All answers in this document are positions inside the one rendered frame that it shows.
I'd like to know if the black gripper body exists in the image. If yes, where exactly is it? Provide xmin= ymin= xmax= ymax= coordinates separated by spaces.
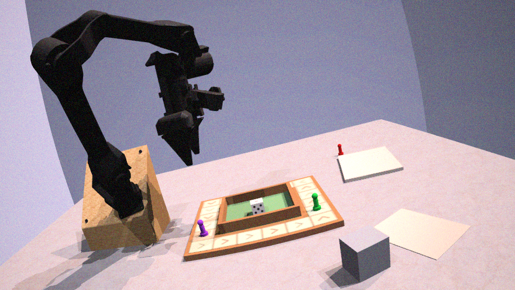
xmin=156 ymin=79 xmax=204 ymax=136

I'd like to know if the white flat rectangular slab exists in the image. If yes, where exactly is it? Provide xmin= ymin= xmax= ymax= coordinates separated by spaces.
xmin=338 ymin=146 xmax=403 ymax=183

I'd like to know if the green pawn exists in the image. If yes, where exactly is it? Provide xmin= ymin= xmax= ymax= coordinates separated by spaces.
xmin=312 ymin=193 xmax=321 ymax=211

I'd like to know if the white die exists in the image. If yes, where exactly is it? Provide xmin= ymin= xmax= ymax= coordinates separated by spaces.
xmin=250 ymin=198 xmax=266 ymax=215

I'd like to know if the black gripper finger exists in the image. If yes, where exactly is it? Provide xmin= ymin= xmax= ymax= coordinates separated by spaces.
xmin=190 ymin=117 xmax=204 ymax=155
xmin=161 ymin=126 xmax=195 ymax=166

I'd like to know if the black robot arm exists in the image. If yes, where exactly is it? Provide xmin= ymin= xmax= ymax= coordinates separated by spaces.
xmin=30 ymin=10 xmax=225 ymax=219

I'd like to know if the purple pawn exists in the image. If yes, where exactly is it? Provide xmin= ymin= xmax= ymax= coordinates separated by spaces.
xmin=197 ymin=220 xmax=208 ymax=237

